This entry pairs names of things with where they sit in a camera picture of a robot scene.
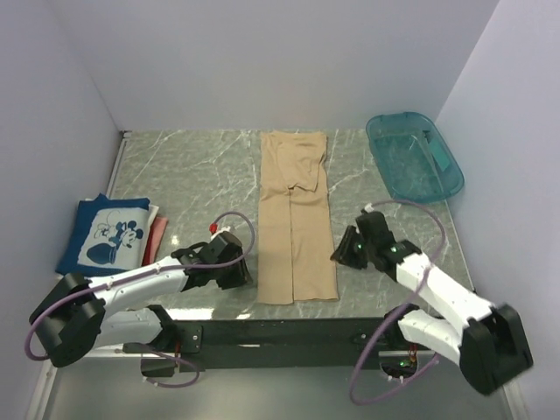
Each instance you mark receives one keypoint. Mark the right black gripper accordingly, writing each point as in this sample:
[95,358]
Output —
[351,249]

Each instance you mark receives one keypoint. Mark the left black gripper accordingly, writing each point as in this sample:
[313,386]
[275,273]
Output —
[236,271]

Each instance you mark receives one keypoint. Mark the beige t shirt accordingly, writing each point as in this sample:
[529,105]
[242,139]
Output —
[295,239]

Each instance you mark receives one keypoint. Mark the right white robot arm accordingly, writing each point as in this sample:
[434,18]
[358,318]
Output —
[487,342]

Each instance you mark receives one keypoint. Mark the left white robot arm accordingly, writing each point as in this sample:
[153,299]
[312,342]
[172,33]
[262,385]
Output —
[80,314]

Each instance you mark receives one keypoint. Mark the black base beam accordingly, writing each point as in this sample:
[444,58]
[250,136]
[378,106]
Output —
[274,343]

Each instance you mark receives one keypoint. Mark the teal plastic bin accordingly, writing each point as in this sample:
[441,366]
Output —
[413,158]

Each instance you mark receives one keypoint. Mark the blue folded printed t shirt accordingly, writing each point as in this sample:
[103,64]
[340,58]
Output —
[93,258]

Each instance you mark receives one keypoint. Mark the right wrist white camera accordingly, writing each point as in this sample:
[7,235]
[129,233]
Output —
[368,209]

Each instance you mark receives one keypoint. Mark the wrist white camera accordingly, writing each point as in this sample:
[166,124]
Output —
[368,209]
[216,228]

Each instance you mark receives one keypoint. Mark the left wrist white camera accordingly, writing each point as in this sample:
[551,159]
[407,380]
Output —
[216,228]

